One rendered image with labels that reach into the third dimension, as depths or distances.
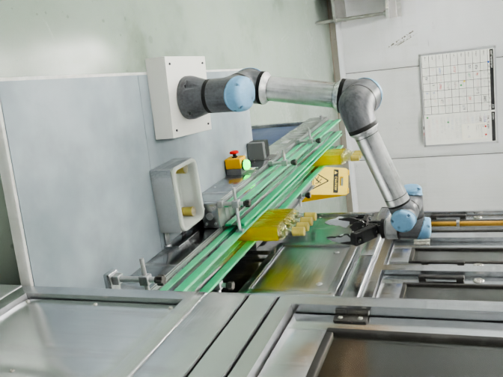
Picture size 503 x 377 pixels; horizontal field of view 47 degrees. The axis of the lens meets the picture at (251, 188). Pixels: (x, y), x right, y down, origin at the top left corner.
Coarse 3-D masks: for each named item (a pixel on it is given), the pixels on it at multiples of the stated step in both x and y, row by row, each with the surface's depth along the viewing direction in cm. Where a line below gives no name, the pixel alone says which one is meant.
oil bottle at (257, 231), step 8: (256, 224) 220; (264, 224) 218; (272, 224) 217; (280, 224) 216; (248, 232) 218; (256, 232) 217; (264, 232) 216; (272, 232) 215; (280, 232) 214; (240, 240) 221; (248, 240) 220; (256, 240) 219; (264, 240) 217; (272, 240) 216
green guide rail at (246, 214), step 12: (336, 132) 364; (324, 144) 332; (312, 156) 306; (288, 168) 287; (300, 168) 283; (276, 180) 267; (288, 180) 264; (264, 192) 250; (276, 192) 247; (252, 204) 235; (264, 204) 232; (240, 216) 222; (252, 216) 219
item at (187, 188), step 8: (192, 160) 202; (176, 168) 191; (192, 168) 205; (176, 176) 205; (184, 176) 206; (192, 176) 206; (176, 184) 190; (184, 184) 207; (192, 184) 206; (176, 192) 191; (184, 192) 208; (192, 192) 207; (200, 192) 207; (176, 200) 192; (184, 200) 209; (192, 200) 208; (200, 200) 208; (200, 208) 208; (184, 216) 208; (192, 216) 207; (200, 216) 207; (184, 224) 199; (192, 224) 200
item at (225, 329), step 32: (192, 320) 108; (224, 320) 106; (256, 320) 105; (288, 320) 107; (320, 320) 105; (352, 320) 103; (384, 320) 102; (416, 320) 100; (448, 320) 100; (480, 320) 98; (160, 352) 98; (192, 352) 97; (224, 352) 95; (256, 352) 94; (288, 352) 96; (320, 352) 94; (352, 352) 94; (384, 352) 93; (416, 352) 91; (448, 352) 90; (480, 352) 89
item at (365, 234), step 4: (372, 224) 204; (364, 228) 202; (368, 228) 201; (372, 228) 202; (376, 228) 203; (356, 232) 200; (360, 232) 199; (364, 232) 200; (368, 232) 201; (372, 232) 202; (376, 232) 204; (352, 236) 198; (356, 236) 198; (360, 236) 199; (364, 236) 200; (368, 236) 202; (372, 236) 203; (376, 236) 204; (352, 240) 199; (356, 240) 198; (360, 240) 198; (364, 240) 201; (368, 240) 202; (352, 244) 199; (356, 244) 198; (360, 244) 200
